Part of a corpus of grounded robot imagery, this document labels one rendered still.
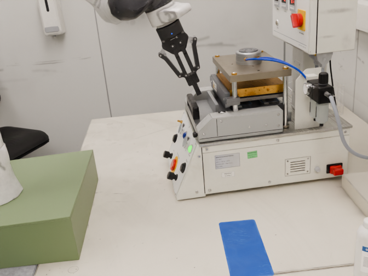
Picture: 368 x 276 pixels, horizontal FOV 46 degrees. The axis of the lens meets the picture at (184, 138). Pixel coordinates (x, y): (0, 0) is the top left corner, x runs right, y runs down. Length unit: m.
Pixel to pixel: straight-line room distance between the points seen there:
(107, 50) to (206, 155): 1.74
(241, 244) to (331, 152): 0.43
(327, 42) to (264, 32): 1.69
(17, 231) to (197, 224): 0.46
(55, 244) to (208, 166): 0.48
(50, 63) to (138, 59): 0.57
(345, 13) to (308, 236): 0.60
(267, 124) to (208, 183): 0.25
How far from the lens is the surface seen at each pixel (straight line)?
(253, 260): 1.09
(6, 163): 1.25
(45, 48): 2.96
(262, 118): 1.27
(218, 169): 1.30
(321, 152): 1.38
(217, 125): 1.25
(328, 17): 1.27
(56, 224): 1.12
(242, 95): 1.30
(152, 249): 1.15
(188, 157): 1.32
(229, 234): 1.17
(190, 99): 1.38
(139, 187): 1.44
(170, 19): 1.26
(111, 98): 2.98
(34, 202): 1.21
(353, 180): 1.35
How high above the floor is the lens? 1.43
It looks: 23 degrees down
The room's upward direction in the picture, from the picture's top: 5 degrees counter-clockwise
